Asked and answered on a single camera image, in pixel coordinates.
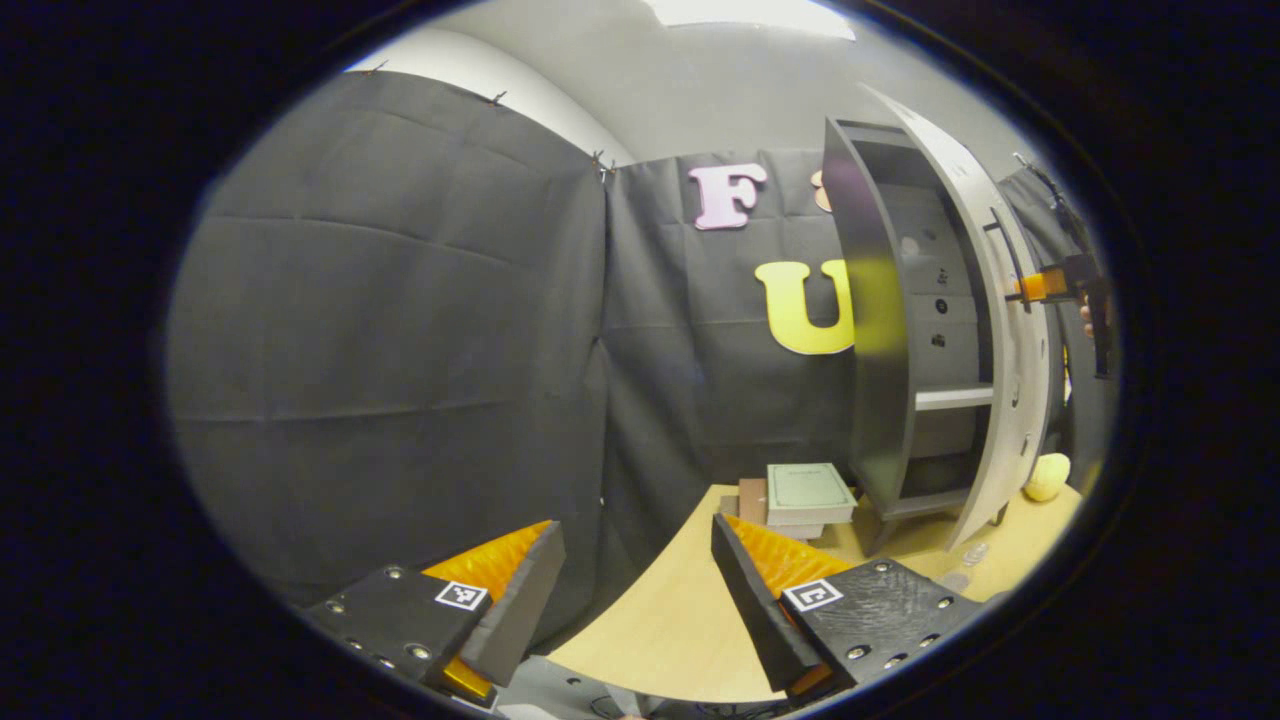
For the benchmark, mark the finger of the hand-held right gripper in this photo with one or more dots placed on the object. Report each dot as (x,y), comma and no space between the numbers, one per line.
(1045,286)

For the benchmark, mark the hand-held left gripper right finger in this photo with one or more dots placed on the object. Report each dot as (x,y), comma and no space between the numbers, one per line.
(755,610)

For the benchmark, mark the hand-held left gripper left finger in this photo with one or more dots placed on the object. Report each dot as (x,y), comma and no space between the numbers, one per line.
(520,610)

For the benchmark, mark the grey cabinet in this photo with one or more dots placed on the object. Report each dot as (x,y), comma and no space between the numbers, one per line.
(880,400)

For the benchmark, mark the grey book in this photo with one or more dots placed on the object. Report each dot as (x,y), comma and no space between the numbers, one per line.
(800,531)

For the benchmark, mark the brown book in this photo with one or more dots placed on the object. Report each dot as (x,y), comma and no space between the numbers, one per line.
(752,500)

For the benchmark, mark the green book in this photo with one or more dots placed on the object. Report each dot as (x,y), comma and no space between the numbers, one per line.
(808,492)

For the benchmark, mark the yellow plush fruit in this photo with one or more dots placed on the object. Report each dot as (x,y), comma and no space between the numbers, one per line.
(1046,478)

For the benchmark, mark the black backdrop cloth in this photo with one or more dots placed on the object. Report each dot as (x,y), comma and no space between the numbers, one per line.
(400,350)

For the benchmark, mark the ceiling light panel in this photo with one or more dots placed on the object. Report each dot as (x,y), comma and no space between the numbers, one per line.
(750,12)

